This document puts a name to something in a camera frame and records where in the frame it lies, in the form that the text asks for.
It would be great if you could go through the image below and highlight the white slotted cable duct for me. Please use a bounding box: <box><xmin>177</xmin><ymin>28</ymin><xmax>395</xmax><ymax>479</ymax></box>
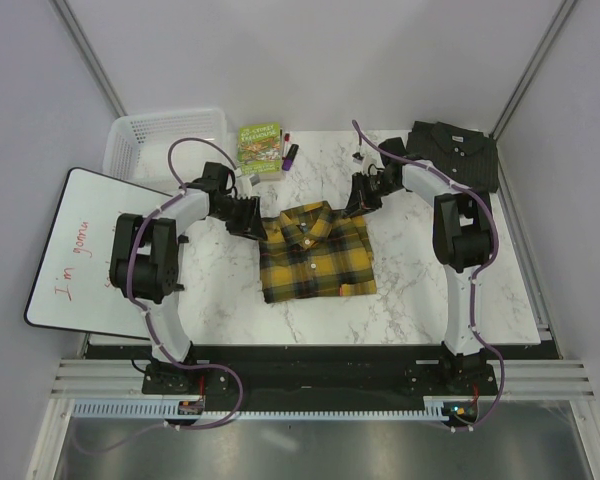
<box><xmin>71</xmin><ymin>395</ymin><xmax>449</xmax><ymax>422</ymax></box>

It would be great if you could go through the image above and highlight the yellow plaid long sleeve shirt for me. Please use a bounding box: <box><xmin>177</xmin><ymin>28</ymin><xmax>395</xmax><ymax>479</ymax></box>
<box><xmin>259</xmin><ymin>201</ymin><xmax>377</xmax><ymax>304</ymax></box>

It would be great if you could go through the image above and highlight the whiteboard with red writing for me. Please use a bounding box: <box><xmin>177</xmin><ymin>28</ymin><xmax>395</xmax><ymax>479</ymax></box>
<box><xmin>24</xmin><ymin>168</ymin><xmax>168</xmax><ymax>339</ymax></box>

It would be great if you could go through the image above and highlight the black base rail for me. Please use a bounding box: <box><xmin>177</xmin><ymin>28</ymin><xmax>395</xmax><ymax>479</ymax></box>
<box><xmin>84</xmin><ymin>343</ymin><xmax>511</xmax><ymax>414</ymax></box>

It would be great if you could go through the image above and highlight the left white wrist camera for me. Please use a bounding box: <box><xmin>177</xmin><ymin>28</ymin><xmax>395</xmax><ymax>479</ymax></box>
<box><xmin>235</xmin><ymin>169</ymin><xmax>261</xmax><ymax>197</ymax></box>

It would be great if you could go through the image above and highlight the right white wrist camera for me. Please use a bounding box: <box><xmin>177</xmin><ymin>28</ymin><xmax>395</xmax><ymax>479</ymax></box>
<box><xmin>352</xmin><ymin>152</ymin><xmax>378</xmax><ymax>175</ymax></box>

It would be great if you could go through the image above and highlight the purple highlighter marker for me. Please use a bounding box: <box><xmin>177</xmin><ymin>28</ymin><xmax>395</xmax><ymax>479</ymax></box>
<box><xmin>281</xmin><ymin>144</ymin><xmax>299</xmax><ymax>171</ymax></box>

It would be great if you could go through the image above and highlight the red capped marker pen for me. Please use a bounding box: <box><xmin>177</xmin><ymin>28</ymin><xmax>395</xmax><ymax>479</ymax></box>
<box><xmin>281</xmin><ymin>132</ymin><xmax>291</xmax><ymax>163</ymax></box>

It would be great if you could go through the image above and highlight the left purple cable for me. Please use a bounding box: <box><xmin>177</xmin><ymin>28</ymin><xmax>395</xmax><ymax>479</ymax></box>
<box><xmin>127</xmin><ymin>137</ymin><xmax>241</xmax><ymax>371</ymax></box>

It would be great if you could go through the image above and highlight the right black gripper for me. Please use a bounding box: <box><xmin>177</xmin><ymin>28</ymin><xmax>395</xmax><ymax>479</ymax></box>
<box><xmin>343</xmin><ymin>172</ymin><xmax>399</xmax><ymax>220</ymax></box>

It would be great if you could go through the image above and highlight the left aluminium corner post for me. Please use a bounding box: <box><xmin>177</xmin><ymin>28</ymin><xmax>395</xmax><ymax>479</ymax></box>
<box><xmin>50</xmin><ymin>0</ymin><xmax>127</xmax><ymax>118</ymax></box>

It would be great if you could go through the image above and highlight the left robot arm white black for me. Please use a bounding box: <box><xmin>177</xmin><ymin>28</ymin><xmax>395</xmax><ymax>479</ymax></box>
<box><xmin>109</xmin><ymin>162</ymin><xmax>267</xmax><ymax>393</ymax></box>

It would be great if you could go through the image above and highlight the white plastic basket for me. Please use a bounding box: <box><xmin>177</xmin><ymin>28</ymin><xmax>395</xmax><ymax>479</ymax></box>
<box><xmin>102</xmin><ymin>107</ymin><xmax>228</xmax><ymax>193</ymax></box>

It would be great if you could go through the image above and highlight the right aluminium corner post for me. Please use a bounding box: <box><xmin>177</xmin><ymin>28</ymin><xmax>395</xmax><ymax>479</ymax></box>
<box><xmin>490</xmin><ymin>0</ymin><xmax>580</xmax><ymax>141</ymax></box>

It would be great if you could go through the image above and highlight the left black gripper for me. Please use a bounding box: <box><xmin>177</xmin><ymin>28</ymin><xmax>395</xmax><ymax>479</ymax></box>
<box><xmin>211</xmin><ymin>195</ymin><xmax>267</xmax><ymax>241</ymax></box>

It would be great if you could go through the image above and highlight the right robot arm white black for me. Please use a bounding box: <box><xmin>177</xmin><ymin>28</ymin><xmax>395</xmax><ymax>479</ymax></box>
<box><xmin>343</xmin><ymin>145</ymin><xmax>499</xmax><ymax>394</ymax></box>

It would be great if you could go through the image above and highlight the green treehouse book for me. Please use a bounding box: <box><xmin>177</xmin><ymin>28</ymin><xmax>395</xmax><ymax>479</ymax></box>
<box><xmin>237</xmin><ymin>122</ymin><xmax>283</xmax><ymax>181</ymax></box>

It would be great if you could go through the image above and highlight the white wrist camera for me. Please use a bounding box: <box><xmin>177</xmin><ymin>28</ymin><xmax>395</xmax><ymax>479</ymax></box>
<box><xmin>352</xmin><ymin>152</ymin><xmax>378</xmax><ymax>175</ymax></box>
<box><xmin>235</xmin><ymin>169</ymin><xmax>261</xmax><ymax>197</ymax></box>

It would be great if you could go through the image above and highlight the folded dark striped shirt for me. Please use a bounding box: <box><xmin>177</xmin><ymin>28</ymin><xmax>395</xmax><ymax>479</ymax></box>
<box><xmin>406</xmin><ymin>121</ymin><xmax>499</xmax><ymax>193</ymax></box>

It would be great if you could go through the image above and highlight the aluminium corner post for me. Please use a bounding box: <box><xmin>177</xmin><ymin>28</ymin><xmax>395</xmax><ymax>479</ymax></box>
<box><xmin>50</xmin><ymin>0</ymin><xmax>127</xmax><ymax>118</ymax></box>
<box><xmin>490</xmin><ymin>0</ymin><xmax>580</xmax><ymax>141</ymax></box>

